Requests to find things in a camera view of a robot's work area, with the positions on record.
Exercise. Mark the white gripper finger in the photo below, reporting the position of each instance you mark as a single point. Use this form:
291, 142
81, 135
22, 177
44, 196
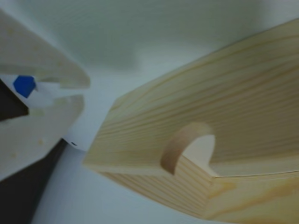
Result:
35, 140
35, 53

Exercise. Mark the shallow wooden box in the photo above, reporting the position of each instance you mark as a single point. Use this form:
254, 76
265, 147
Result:
210, 93

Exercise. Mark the small blue cube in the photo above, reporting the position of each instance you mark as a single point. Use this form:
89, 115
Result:
23, 86

